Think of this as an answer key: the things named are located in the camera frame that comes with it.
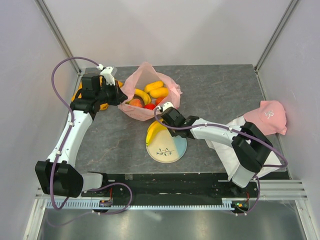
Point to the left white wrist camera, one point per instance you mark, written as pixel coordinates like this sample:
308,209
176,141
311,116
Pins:
108,73

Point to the beige and blue plate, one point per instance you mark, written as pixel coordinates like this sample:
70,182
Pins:
167,149

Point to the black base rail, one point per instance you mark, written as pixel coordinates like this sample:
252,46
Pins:
213,185

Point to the red tomato fruit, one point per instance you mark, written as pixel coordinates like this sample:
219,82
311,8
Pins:
150,106

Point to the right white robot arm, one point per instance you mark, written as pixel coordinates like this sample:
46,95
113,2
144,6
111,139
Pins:
205,130

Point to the peach fruit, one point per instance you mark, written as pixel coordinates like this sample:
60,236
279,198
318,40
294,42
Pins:
136,103

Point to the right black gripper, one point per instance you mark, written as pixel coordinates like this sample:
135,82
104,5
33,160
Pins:
172,133

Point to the white folded cloth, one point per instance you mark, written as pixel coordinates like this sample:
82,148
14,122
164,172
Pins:
250,150

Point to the orange folded cloth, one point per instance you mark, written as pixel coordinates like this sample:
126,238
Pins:
94,92

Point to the yellow mango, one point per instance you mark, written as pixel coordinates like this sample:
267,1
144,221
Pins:
153,85
160,92

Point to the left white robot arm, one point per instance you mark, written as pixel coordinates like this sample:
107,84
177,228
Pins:
57,175

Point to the pink peach plastic bag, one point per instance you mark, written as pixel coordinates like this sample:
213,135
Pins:
144,75

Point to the pink cap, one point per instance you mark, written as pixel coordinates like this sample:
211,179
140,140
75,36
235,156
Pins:
270,117

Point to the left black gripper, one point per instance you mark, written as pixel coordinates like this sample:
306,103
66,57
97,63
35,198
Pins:
120,97

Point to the yellow banana bunch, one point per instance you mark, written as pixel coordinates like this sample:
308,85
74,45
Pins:
152,131
143,96

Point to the slotted cable duct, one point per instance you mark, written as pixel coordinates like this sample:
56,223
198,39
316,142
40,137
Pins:
97,204

